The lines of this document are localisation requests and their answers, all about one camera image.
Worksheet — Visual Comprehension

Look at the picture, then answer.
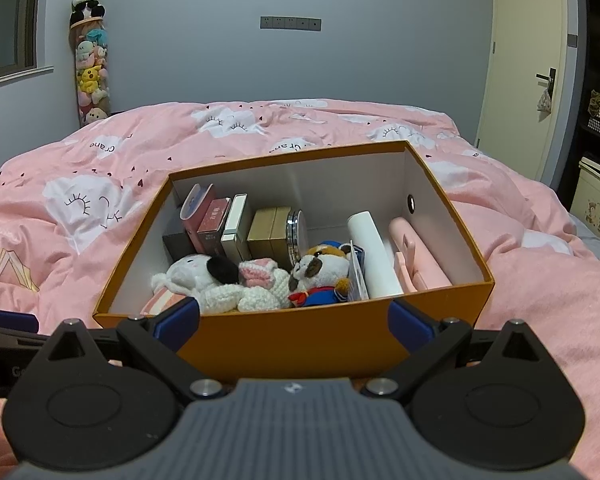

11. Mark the brown and white plush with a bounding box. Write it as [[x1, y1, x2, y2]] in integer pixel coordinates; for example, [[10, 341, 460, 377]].
[[287, 241, 353, 308]]

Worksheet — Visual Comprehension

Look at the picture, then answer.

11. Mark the pink printed blanket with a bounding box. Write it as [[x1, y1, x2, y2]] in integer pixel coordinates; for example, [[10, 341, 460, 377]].
[[0, 99, 600, 480]]

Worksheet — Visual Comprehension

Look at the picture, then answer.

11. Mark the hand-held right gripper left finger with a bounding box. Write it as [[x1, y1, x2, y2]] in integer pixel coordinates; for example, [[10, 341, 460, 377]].
[[45, 297, 227, 401]]

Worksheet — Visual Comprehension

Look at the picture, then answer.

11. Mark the dark grey box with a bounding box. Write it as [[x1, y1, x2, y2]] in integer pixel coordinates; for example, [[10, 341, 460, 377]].
[[162, 232, 201, 267]]

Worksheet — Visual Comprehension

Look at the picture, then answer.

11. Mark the cream door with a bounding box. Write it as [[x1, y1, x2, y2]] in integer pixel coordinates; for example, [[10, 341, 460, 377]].
[[475, 0, 568, 181]]

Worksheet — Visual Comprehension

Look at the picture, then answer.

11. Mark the white box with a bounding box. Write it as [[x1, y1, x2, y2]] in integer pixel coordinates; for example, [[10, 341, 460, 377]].
[[221, 193, 252, 263]]

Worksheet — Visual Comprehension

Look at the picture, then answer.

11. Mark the white dog plush striped cup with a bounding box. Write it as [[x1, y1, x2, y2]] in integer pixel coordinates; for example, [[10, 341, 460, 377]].
[[140, 254, 241, 317]]

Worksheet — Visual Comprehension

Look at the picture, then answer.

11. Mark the wall socket strip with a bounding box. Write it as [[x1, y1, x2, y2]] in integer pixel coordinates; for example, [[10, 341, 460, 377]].
[[260, 16, 322, 31]]

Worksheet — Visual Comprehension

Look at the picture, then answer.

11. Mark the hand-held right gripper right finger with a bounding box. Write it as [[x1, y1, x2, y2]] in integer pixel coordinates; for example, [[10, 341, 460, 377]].
[[360, 299, 542, 401]]

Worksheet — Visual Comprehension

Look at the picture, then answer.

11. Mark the dark shelf unit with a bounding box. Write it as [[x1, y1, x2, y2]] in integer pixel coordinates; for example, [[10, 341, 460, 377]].
[[555, 0, 600, 261]]

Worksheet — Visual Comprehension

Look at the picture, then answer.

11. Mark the round silver tin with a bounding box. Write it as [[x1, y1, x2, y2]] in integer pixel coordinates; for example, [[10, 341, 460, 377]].
[[286, 210, 309, 263]]

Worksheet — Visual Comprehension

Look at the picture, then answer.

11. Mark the cream cabinet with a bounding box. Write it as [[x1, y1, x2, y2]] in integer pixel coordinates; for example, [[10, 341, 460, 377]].
[[570, 156, 600, 247]]

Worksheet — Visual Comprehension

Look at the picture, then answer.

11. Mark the gold box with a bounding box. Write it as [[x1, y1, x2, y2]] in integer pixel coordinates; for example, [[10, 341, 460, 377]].
[[247, 208, 276, 258], [272, 206, 293, 261]]

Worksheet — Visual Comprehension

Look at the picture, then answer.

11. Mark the white tube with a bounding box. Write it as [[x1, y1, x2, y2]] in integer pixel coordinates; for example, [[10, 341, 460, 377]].
[[347, 211, 405, 300]]

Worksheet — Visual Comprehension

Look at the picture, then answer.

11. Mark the window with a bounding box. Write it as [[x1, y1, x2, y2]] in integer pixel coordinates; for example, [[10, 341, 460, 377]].
[[0, 0, 56, 91]]

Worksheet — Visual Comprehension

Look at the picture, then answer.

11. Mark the maroon box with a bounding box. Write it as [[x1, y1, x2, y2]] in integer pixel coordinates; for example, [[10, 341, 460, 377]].
[[197, 197, 231, 256]]

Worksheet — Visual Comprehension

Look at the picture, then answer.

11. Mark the blue white packaged card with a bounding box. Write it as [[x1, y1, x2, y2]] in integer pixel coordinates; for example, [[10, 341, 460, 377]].
[[337, 242, 371, 303]]

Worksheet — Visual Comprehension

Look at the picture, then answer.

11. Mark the clear tube of plush toys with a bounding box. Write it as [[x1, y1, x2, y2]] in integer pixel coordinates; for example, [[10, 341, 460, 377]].
[[70, 17, 112, 128]]

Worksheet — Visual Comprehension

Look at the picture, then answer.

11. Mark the white pink crochet bunny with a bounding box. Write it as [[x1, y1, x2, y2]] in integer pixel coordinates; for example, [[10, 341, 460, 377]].
[[200, 257, 293, 313]]

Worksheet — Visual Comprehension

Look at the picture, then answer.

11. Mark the pink case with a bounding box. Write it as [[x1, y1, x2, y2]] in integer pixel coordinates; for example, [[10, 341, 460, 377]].
[[387, 217, 453, 291]]

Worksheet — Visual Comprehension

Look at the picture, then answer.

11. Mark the pink blue card pouch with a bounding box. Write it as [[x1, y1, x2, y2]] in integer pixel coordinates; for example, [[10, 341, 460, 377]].
[[180, 183, 216, 236]]

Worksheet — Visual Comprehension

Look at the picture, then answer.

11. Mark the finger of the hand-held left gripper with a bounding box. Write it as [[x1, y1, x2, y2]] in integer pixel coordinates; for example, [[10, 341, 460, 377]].
[[0, 306, 37, 333], [0, 324, 56, 350]]

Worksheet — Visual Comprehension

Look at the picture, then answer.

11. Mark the panda plush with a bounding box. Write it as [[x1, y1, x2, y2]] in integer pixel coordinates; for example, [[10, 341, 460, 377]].
[[71, 0, 106, 23]]

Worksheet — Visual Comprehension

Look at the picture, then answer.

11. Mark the orange cardboard box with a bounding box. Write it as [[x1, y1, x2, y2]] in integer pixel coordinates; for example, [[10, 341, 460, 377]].
[[92, 140, 496, 381]]

